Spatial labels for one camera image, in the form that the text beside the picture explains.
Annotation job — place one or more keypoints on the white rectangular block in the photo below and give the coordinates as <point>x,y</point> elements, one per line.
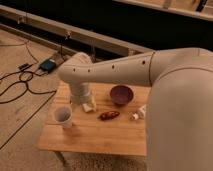
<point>89,107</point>

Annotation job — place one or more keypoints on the small white bottle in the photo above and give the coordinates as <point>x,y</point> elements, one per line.
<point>139,114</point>

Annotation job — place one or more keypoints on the white ceramic cup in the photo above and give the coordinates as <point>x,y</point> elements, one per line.
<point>63,117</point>

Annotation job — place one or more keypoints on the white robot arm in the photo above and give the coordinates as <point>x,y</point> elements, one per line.
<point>179,110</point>

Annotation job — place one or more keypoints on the wooden table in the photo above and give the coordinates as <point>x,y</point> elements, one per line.
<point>89,134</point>

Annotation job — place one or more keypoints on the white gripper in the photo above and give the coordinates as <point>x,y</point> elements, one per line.
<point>80,93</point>

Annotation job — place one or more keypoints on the red brown oblong object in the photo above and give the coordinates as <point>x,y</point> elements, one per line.
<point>109,115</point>

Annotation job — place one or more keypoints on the dark purple ceramic bowl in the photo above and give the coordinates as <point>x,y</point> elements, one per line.
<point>121,95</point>

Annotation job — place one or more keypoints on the blue power adapter box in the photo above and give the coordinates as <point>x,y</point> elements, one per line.
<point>47,65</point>

